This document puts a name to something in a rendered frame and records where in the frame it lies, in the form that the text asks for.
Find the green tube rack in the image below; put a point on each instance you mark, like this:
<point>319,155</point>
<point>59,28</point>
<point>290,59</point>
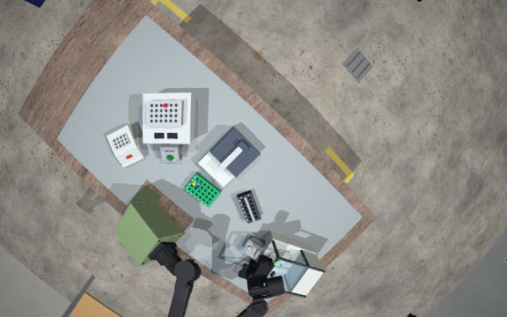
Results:
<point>207,192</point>

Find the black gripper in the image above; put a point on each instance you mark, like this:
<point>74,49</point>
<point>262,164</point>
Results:
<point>242,273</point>

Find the white dry block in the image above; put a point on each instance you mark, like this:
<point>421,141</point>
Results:
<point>132,151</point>

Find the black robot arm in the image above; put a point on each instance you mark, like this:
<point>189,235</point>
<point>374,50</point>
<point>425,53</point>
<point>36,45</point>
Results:
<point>186,270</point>

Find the grey bench mat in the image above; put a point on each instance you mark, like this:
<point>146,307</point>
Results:
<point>292,196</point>

